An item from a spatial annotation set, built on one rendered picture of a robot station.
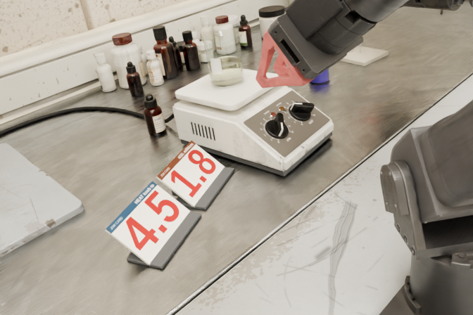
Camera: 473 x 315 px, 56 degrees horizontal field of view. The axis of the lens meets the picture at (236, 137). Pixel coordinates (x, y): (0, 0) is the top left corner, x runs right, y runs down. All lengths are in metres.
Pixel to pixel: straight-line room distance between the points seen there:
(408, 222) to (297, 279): 0.14
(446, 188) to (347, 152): 0.33
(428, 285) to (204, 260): 0.22
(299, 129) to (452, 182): 0.33
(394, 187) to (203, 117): 0.35
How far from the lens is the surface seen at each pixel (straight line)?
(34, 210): 0.63
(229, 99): 0.60
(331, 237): 0.49
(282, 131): 0.57
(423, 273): 0.38
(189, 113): 0.64
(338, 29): 0.43
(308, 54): 0.43
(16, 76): 0.97
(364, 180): 0.57
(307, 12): 0.43
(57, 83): 1.00
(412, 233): 0.35
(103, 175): 0.67
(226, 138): 0.61
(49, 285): 0.52
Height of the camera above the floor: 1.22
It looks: 28 degrees down
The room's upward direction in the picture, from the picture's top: 9 degrees counter-clockwise
